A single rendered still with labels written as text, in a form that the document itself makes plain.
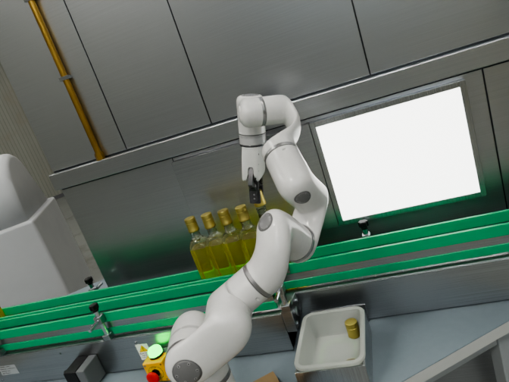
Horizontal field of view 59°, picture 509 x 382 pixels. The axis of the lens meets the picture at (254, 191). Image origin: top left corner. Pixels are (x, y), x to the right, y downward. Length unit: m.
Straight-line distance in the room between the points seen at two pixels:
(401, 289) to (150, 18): 1.07
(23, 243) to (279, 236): 2.64
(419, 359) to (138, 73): 1.14
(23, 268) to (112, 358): 1.90
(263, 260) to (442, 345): 0.56
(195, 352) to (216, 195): 0.68
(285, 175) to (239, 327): 0.33
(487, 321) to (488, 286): 0.09
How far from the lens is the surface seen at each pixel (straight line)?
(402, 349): 1.28
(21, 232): 3.35
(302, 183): 0.96
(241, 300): 0.93
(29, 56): 1.71
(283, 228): 0.90
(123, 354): 1.58
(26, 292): 3.49
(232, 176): 1.44
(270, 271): 0.91
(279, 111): 1.15
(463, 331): 1.31
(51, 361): 1.77
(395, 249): 1.30
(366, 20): 1.34
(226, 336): 0.89
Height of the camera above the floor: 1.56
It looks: 16 degrees down
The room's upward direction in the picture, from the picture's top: 19 degrees counter-clockwise
